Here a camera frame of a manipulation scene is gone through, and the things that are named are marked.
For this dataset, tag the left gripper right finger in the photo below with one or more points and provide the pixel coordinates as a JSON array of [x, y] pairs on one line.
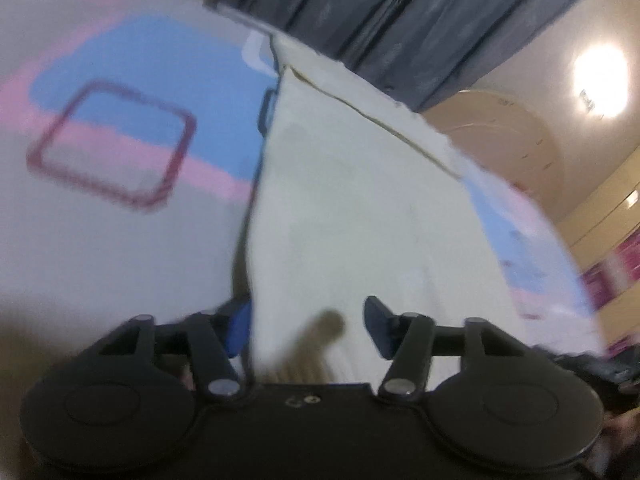
[[407, 341]]

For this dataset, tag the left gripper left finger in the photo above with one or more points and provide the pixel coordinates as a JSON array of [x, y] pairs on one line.
[[214, 338]]

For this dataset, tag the cream knit sweater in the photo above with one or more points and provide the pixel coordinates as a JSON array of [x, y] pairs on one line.
[[357, 197]]

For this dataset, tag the cream wardrobe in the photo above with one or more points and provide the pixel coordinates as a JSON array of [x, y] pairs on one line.
[[602, 234]]

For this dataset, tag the cream round headboard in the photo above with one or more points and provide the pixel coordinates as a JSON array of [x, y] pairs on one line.
[[507, 138]]

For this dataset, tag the patterned bed sheet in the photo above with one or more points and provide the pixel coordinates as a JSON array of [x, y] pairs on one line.
[[131, 145]]

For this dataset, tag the blue grey curtain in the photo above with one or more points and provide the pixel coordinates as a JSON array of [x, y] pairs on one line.
[[419, 52]]

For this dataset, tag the wall lamp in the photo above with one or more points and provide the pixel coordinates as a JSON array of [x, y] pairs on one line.
[[590, 105]]

